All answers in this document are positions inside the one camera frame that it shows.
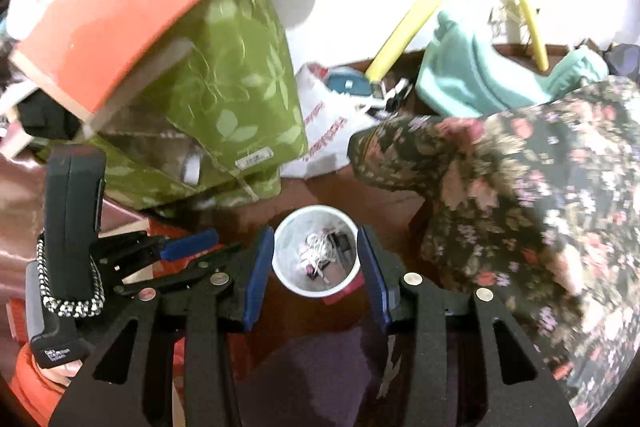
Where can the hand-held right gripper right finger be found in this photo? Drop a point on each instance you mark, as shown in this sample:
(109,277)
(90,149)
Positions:
(375,277)

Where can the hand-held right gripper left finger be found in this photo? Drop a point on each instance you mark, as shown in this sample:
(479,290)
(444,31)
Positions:
(257,277)

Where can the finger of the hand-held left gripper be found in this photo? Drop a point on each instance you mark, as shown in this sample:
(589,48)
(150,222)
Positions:
(190,271)
(192,243)

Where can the small black plastic piece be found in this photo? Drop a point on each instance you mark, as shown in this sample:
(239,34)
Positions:
(344,243)

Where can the red cup white inside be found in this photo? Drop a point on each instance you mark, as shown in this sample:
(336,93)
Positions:
(295,227)

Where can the person's left forearm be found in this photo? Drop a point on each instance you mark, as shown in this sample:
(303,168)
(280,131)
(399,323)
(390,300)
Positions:
(30,387)

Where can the dark purple cloth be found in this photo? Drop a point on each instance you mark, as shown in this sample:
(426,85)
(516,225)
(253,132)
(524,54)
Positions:
(310,377)

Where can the white plastic bag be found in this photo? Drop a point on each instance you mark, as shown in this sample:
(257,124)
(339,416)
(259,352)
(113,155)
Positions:
(320,127)

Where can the green leaf-print bag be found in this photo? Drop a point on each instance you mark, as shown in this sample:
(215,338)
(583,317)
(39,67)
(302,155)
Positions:
(230,82)

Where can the dark floral blanket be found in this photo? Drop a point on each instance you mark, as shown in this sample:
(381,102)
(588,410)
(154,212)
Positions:
(525,187)

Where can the blue packet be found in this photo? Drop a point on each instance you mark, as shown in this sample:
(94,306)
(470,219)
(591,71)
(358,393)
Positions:
(347,83)

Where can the orange box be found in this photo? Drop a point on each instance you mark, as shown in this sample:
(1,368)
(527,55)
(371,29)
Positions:
(125,7)

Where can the teal cloth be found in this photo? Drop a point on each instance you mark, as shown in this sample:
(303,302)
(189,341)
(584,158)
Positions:
(465,82)

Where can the yellow foam tube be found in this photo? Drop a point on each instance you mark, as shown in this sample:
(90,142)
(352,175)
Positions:
(400,37)

